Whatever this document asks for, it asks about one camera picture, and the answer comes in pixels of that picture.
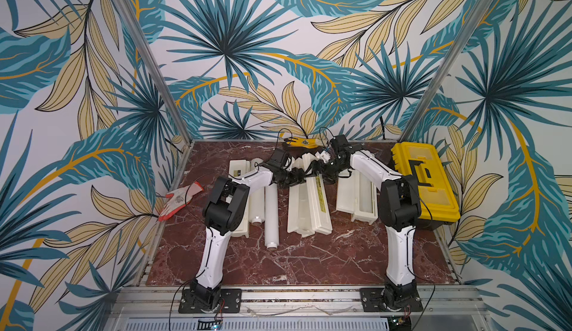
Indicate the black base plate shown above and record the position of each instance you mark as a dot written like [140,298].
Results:
[380,300]
[225,300]

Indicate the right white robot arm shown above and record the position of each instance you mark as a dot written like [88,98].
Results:
[399,205]

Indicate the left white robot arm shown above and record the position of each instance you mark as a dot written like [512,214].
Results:
[227,205]

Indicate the dispenser tray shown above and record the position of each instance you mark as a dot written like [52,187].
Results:
[298,215]

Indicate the left thick wrap roll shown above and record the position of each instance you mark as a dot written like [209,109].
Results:
[257,198]

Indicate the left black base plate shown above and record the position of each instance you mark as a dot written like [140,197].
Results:
[225,300]

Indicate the thin wrap roll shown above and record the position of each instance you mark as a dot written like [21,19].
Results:
[271,217]

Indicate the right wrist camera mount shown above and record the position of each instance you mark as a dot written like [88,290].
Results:
[323,156]

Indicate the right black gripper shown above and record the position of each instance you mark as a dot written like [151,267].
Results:
[326,170]

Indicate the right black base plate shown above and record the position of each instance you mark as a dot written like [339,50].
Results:
[380,300]

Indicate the yellow black toolbox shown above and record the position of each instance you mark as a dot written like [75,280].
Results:
[439,203]

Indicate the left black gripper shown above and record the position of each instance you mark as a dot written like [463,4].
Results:
[299,178]

